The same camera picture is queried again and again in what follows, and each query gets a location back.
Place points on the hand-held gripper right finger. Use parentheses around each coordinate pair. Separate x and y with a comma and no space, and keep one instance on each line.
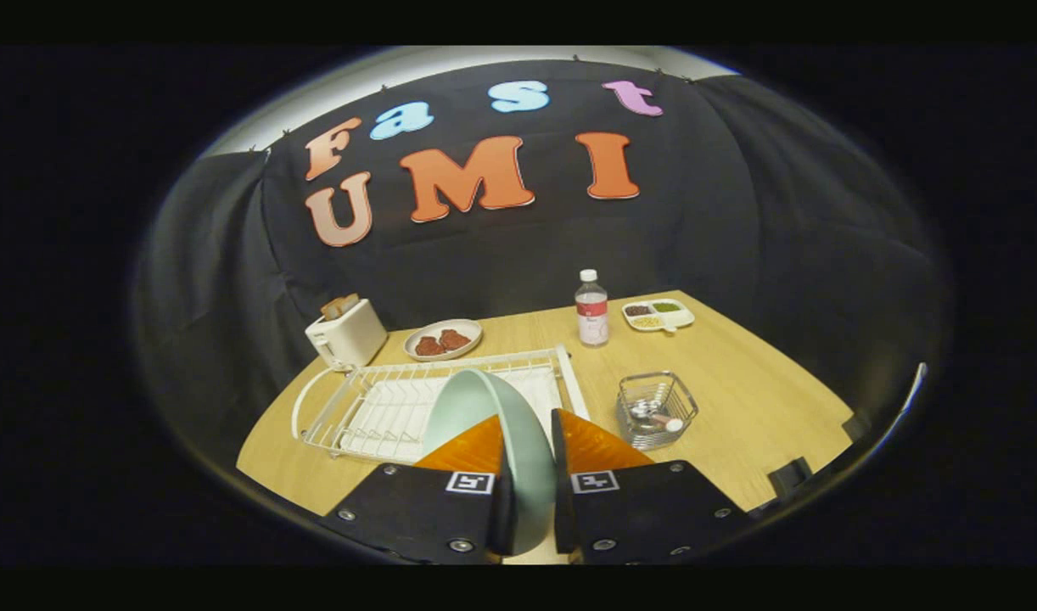
(563,501)

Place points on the small black block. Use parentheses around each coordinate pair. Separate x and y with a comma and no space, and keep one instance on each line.
(790,477)

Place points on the light green plate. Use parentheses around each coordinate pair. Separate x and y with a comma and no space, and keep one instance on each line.
(527,458)

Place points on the white plate with meat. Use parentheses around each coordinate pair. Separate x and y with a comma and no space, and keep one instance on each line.
(468,327)

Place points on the red meat piece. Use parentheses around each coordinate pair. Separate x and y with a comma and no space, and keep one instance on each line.
(455,339)
(428,346)

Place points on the brown toast slice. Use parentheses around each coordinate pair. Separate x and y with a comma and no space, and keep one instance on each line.
(349,303)
(332,310)

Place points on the clear plastic water bottle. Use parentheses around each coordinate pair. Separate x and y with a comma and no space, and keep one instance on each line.
(591,314)

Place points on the black backdrop cloth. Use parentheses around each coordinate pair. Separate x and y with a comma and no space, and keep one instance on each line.
(739,212)

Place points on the white toaster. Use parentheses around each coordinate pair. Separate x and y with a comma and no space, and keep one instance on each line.
(353,339)

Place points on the white divided dish with beans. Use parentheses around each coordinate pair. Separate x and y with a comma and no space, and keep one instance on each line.
(658,316)

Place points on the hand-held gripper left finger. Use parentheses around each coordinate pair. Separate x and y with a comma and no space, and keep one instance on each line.
(417,509)

